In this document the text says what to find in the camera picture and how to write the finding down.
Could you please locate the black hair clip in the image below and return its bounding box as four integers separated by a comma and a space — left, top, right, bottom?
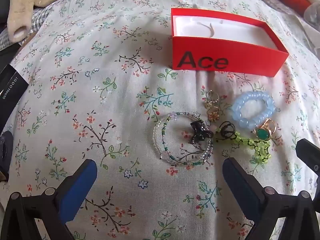
189, 121, 214, 143

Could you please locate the beige plush toy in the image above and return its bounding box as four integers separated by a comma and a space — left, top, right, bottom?
7, 0, 110, 44

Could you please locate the gold ring with green stone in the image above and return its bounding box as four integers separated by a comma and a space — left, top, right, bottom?
252, 119, 275, 140

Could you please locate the black cardboard box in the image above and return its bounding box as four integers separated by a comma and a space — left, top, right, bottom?
0, 64, 29, 133

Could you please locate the pale crumpled cloth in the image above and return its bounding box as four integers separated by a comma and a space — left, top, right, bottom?
304, 4, 320, 23

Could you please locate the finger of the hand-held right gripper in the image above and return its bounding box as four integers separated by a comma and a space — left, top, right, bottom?
296, 139, 320, 180

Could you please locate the gold flower ring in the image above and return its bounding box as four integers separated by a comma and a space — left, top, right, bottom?
205, 106, 222, 123

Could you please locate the green bead bracelet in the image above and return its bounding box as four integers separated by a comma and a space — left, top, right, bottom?
212, 121, 272, 164

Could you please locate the silver ring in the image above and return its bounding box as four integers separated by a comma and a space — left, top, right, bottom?
205, 89, 227, 107

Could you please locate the blue bead bracelet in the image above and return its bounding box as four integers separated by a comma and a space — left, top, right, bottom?
232, 91, 275, 130

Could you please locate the red cardboard box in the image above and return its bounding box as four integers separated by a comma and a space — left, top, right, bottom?
171, 8, 290, 77

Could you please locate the grey checked cloth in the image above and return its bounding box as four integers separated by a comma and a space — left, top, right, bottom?
0, 5, 54, 50

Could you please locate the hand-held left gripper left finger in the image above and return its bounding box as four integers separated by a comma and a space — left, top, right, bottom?
5, 159, 98, 240

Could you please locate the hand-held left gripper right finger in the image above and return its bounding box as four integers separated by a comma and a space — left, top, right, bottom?
222, 157, 320, 240

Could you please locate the floral bedsheet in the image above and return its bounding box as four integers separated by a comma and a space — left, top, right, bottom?
0, 0, 320, 240

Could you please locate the clear bead bracelet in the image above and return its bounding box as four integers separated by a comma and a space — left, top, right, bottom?
153, 112, 214, 166

